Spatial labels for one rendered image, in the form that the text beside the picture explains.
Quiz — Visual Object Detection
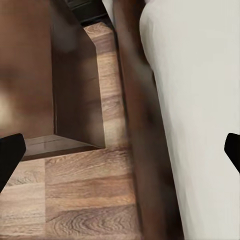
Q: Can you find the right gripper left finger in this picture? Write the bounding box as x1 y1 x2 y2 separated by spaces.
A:
0 133 26 193

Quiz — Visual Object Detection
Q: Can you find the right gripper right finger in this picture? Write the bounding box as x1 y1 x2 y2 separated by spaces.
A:
224 133 240 173

